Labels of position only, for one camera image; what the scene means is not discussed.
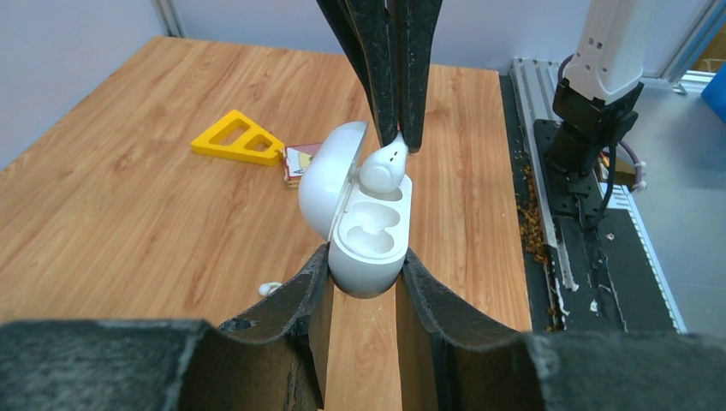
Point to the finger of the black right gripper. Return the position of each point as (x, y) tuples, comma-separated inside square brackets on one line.
[(415, 24), (365, 31)]

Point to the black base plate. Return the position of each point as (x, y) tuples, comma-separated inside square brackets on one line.
[(590, 264)]

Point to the white ear-clip earbud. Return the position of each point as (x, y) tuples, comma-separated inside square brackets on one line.
[(266, 289), (384, 169)]

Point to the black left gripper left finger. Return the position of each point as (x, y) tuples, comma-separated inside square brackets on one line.
[(273, 356)]

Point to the yellow triangular plastic frame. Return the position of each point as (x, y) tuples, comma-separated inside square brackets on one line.
[(236, 137)]

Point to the white oval earbud case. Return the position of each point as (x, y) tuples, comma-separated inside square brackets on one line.
[(368, 232)]

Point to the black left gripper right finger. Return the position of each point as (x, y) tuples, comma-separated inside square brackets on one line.
[(454, 357)]

